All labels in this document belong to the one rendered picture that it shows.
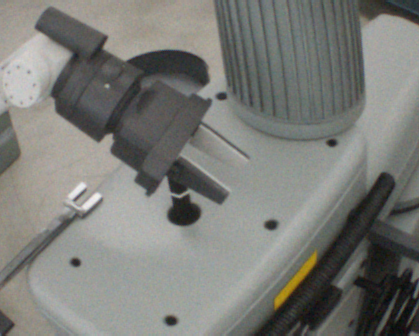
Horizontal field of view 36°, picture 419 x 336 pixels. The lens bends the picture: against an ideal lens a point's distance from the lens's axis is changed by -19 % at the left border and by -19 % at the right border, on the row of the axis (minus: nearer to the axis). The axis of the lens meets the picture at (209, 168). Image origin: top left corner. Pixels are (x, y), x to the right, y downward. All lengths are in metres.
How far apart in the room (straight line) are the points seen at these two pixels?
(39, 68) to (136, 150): 0.15
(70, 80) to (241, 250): 0.26
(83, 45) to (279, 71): 0.25
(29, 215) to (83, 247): 2.84
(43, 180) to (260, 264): 3.08
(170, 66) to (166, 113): 2.65
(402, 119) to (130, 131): 0.58
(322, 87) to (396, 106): 0.35
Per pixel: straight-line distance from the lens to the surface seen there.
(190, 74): 3.40
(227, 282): 0.80
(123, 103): 0.77
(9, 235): 3.64
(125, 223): 0.87
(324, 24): 0.84
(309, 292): 0.88
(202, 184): 0.77
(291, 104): 0.91
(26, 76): 0.76
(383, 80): 1.27
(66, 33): 0.77
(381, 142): 1.14
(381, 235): 1.17
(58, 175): 3.84
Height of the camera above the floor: 2.52
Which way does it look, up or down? 43 degrees down
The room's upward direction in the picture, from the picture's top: 9 degrees counter-clockwise
